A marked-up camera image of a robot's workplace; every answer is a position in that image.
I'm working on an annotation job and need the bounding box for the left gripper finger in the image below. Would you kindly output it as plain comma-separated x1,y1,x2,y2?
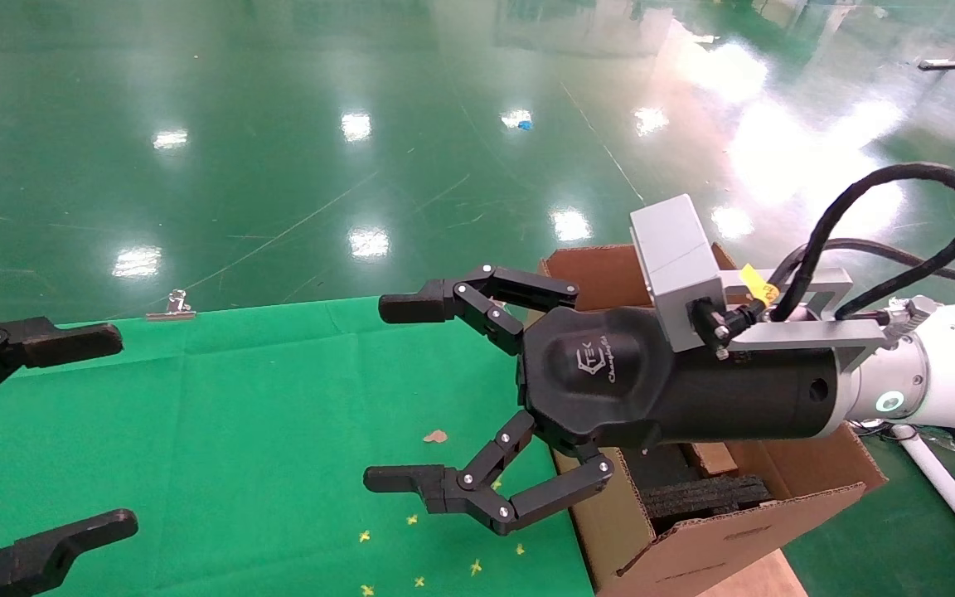
0,313,124,425
0,509,139,597

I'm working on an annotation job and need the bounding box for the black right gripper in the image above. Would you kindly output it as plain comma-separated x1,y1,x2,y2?
364,265,845,536

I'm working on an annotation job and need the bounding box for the small brown wooden block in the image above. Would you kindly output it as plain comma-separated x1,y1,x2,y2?
685,442,740,478

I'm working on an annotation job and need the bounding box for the large open cardboard carton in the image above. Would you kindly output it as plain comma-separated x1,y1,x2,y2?
539,243,889,597

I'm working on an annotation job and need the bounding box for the silver binder clip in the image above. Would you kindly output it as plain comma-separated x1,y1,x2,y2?
146,289,196,322

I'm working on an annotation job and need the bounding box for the green tablecloth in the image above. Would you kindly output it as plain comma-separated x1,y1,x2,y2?
0,296,594,597

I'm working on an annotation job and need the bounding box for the black foam strip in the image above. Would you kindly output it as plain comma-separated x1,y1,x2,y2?
639,473,774,536

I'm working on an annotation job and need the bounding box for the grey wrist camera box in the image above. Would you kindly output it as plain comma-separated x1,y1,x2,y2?
629,195,729,358

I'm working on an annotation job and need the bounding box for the yellow cable tag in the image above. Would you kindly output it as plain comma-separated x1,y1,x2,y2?
741,265,783,308

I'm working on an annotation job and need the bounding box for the grey metal camera bracket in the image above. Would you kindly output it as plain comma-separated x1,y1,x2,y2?
718,267,891,374

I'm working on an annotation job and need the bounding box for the thin smooth black cable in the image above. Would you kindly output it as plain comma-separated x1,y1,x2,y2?
776,239,955,292

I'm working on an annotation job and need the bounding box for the white table leg frame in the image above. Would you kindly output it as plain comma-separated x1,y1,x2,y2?
892,425,955,577

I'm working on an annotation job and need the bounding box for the thick black braided cable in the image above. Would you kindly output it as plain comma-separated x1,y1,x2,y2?
768,163,955,324

